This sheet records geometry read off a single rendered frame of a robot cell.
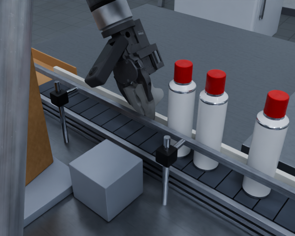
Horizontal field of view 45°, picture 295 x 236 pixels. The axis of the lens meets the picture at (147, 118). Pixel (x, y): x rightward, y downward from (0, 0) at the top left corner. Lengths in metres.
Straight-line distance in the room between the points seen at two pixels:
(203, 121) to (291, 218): 0.22
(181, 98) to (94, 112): 0.30
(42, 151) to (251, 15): 2.48
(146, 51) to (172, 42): 0.65
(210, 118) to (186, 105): 0.06
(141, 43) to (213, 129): 0.24
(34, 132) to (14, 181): 0.50
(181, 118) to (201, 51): 0.67
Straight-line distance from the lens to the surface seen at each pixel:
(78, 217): 0.72
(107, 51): 0.72
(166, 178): 0.67
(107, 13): 0.73
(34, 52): 1.30
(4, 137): 0.22
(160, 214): 0.71
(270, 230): 0.67
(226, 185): 0.71
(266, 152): 0.62
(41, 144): 0.76
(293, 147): 0.83
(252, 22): 3.06
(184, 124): 0.70
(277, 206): 0.70
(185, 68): 0.64
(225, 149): 0.73
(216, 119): 0.65
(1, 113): 0.22
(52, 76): 0.91
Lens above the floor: 1.37
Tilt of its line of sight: 35 degrees down
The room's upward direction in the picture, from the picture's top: straight up
